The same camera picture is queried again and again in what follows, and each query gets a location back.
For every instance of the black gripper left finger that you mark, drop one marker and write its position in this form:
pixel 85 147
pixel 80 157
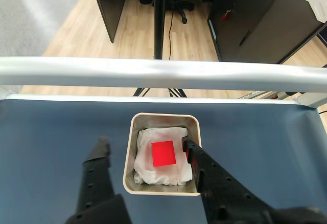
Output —
pixel 94 183

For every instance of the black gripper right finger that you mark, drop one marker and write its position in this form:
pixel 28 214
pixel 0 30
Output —
pixel 224 196

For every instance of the red cube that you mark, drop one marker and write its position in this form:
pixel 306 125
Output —
pixel 164 153

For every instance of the beige square box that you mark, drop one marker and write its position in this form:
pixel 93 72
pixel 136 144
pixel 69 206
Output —
pixel 129 157

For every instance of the white crumpled cloth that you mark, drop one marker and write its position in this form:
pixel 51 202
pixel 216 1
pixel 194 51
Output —
pixel 148 167

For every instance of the dark grey table mat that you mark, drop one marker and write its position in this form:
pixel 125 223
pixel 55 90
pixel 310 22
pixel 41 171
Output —
pixel 51 132

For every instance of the dark office cabinet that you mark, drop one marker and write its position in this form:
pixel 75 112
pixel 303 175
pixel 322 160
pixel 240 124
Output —
pixel 255 24

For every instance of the black tripod stand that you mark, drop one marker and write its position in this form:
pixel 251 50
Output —
pixel 159 17

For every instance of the red tag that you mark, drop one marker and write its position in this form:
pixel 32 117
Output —
pixel 226 14

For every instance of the dark desk partition panel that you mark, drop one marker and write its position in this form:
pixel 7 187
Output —
pixel 110 1

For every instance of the black office chair base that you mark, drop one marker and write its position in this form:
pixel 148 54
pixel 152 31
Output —
pixel 182 6

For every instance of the silver metal cart rail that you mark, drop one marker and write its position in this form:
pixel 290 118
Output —
pixel 153 73

